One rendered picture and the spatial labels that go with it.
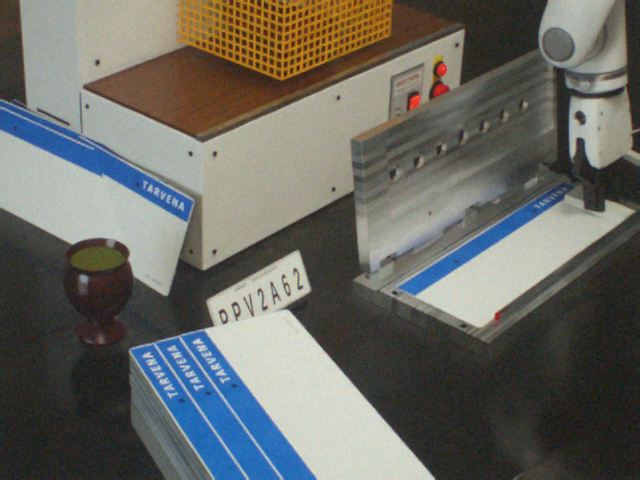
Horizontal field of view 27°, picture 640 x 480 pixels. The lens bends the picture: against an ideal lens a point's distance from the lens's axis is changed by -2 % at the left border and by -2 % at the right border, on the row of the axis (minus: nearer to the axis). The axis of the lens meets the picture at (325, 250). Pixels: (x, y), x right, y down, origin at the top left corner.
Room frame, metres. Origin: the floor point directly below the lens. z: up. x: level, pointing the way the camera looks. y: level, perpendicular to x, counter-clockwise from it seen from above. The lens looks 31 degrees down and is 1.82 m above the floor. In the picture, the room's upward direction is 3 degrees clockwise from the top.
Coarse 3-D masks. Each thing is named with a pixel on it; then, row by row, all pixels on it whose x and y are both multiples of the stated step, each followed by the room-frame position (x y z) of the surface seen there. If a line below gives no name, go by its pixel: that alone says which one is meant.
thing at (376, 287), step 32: (544, 192) 1.69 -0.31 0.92; (480, 224) 1.58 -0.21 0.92; (416, 256) 1.49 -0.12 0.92; (608, 256) 1.52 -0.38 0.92; (352, 288) 1.43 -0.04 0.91; (384, 288) 1.40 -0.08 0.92; (544, 288) 1.42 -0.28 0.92; (576, 288) 1.46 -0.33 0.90; (416, 320) 1.36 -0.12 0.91; (448, 320) 1.34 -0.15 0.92; (512, 320) 1.35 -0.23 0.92; (480, 352) 1.30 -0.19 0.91
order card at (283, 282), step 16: (288, 256) 1.40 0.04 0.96; (272, 272) 1.38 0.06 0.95; (288, 272) 1.39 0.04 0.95; (304, 272) 1.41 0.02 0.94; (240, 288) 1.34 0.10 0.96; (256, 288) 1.35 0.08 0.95; (272, 288) 1.37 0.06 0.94; (288, 288) 1.38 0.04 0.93; (304, 288) 1.40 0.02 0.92; (208, 304) 1.29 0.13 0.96; (224, 304) 1.31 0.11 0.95; (240, 304) 1.32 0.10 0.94; (256, 304) 1.34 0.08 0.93; (272, 304) 1.36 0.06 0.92; (288, 304) 1.37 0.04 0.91; (224, 320) 1.30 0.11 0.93; (240, 320) 1.31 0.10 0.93
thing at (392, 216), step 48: (480, 96) 1.64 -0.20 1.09; (528, 96) 1.72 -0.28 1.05; (384, 144) 1.46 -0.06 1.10; (432, 144) 1.55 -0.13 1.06; (480, 144) 1.62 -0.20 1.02; (528, 144) 1.69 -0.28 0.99; (384, 192) 1.45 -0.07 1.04; (432, 192) 1.53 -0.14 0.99; (480, 192) 1.60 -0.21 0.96; (384, 240) 1.44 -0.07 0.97; (432, 240) 1.51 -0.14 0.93
